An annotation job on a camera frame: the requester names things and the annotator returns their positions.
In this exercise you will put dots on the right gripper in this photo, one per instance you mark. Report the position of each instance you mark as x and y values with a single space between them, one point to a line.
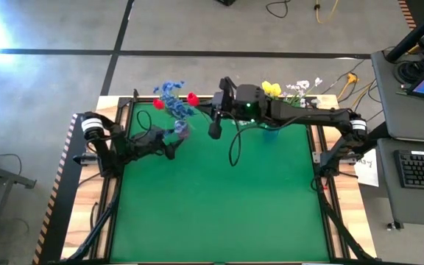
247 103

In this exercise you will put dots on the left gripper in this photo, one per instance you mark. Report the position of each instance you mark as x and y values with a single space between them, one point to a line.
149 141

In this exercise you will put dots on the red artificial tulip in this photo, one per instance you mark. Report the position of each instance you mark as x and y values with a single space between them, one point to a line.
158 104
193 99

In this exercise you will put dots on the pink ribbed glass vase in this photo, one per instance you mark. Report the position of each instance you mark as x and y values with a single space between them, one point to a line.
181 129

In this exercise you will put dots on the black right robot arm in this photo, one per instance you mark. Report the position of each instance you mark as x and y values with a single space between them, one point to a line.
315 117

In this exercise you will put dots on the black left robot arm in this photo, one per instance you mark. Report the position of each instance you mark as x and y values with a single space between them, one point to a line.
105 140

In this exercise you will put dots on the blue textured glass vase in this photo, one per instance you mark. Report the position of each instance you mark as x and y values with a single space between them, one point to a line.
271 134

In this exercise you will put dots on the green table mat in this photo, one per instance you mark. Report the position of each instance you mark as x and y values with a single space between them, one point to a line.
215 221

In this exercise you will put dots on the black floor mat striped edge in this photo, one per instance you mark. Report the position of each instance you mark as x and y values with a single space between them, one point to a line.
55 206
407 14

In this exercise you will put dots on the grey metal stand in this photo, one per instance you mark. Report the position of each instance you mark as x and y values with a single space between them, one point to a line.
9 178

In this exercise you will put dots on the white paper sheet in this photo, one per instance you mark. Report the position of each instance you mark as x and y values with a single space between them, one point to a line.
368 173

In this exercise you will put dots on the grey desk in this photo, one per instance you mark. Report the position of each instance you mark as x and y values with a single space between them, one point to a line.
414 206
399 110

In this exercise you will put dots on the black stand pole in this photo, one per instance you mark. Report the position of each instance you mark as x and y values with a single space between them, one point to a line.
414 35

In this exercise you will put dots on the black keyboard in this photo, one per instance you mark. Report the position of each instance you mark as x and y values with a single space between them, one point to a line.
422 171

